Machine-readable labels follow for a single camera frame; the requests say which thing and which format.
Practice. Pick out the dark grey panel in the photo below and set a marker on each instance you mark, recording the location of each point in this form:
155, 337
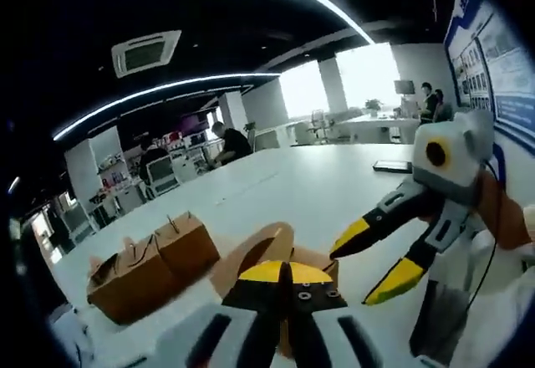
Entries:
441, 318

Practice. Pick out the person's white clothing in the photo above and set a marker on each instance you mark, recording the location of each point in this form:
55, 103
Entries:
497, 309

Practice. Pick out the ceiling air conditioner vent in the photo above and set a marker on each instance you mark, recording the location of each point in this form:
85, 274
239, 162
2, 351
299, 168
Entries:
146, 54

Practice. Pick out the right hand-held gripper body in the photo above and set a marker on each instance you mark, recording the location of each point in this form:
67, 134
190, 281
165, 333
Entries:
464, 150

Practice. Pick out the white background desk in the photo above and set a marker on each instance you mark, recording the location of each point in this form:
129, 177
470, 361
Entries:
363, 129

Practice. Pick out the white office chair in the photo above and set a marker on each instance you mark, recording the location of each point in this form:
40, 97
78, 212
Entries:
164, 175

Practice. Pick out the white ceiling light strip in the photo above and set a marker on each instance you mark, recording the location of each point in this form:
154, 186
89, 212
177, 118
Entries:
330, 8
159, 90

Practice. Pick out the green potted plant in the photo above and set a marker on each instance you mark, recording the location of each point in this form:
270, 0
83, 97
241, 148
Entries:
373, 106
249, 127

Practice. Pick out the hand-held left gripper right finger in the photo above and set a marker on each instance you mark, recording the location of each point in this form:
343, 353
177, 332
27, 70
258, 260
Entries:
326, 326

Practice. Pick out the blue white wall poster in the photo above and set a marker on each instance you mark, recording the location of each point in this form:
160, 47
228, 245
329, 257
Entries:
480, 71

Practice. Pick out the flat smartphone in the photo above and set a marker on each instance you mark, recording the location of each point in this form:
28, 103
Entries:
392, 166

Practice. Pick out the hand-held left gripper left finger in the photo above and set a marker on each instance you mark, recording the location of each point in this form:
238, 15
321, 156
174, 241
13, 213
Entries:
217, 334

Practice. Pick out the purple display screen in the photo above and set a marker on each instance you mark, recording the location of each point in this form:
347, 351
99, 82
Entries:
193, 124

